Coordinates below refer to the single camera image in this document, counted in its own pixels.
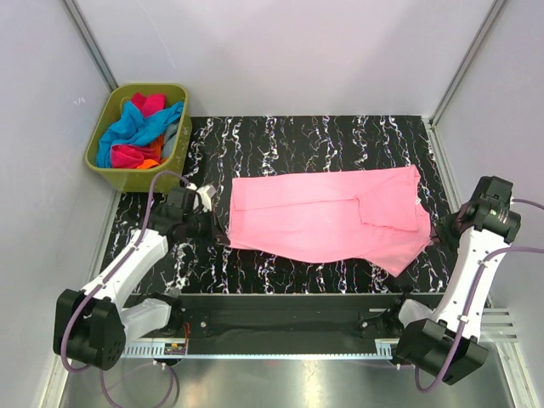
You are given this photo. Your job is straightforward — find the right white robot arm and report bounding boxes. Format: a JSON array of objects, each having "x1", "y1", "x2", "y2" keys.
[{"x1": 385, "y1": 176, "x2": 521, "y2": 391}]

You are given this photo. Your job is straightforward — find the aluminium frame rail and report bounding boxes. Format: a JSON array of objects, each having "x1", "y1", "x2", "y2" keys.
[{"x1": 127, "y1": 309, "x2": 518, "y2": 343}]

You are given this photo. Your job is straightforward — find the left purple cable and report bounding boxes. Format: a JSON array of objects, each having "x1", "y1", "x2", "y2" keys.
[{"x1": 59, "y1": 170, "x2": 196, "y2": 406}]

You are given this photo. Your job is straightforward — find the blue t-shirt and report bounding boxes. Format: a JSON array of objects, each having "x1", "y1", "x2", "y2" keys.
[{"x1": 95, "y1": 101, "x2": 184, "y2": 168}]

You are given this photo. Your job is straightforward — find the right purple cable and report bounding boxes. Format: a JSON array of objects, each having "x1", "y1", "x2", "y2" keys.
[{"x1": 414, "y1": 199, "x2": 544, "y2": 392}]

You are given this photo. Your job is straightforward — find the magenta t-shirt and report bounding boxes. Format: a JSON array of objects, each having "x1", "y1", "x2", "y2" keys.
[{"x1": 110, "y1": 93, "x2": 166, "y2": 169}]

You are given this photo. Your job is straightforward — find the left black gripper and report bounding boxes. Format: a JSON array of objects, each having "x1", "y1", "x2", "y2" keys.
[{"x1": 183, "y1": 206, "x2": 230, "y2": 247}]

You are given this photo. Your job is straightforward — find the orange t-shirt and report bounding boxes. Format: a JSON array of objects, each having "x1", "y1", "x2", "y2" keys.
[{"x1": 138, "y1": 135, "x2": 164, "y2": 169}]

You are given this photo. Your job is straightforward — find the grey t-shirt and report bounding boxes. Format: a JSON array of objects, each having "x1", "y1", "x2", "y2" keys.
[{"x1": 161, "y1": 122, "x2": 179, "y2": 159}]

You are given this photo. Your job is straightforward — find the light pink t-shirt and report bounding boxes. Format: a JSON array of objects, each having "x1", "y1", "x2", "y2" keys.
[{"x1": 228, "y1": 166, "x2": 431, "y2": 276}]

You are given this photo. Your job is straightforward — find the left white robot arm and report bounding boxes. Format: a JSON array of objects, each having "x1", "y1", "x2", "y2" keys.
[{"x1": 53, "y1": 184, "x2": 229, "y2": 372}]

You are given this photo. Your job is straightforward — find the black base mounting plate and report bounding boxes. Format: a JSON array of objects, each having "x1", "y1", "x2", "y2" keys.
[{"x1": 144, "y1": 294, "x2": 455, "y2": 361}]

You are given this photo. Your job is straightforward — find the purple cable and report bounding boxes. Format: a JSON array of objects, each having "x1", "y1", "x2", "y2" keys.
[
  {"x1": 59, "y1": 170, "x2": 196, "y2": 406},
  {"x1": 414, "y1": 199, "x2": 544, "y2": 392}
]

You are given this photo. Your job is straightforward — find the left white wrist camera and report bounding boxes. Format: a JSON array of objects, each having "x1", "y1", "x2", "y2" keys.
[{"x1": 187, "y1": 183, "x2": 216, "y2": 213}]

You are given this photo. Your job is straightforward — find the olive green plastic bin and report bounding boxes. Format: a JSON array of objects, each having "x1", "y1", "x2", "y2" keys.
[{"x1": 84, "y1": 83, "x2": 192, "y2": 193}]

